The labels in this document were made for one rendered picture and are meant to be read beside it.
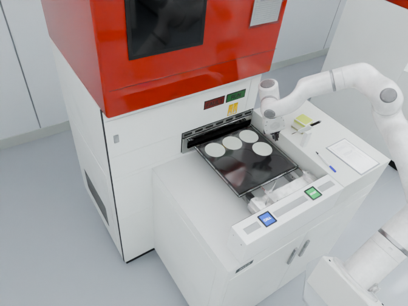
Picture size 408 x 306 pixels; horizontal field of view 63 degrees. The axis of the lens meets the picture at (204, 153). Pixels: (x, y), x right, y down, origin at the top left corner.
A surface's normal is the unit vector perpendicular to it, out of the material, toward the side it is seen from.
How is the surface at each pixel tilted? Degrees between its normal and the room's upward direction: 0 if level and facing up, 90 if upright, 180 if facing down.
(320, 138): 0
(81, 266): 0
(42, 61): 90
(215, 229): 0
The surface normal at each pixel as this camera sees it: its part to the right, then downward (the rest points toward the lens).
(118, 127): 0.55, 0.61
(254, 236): 0.09, -0.72
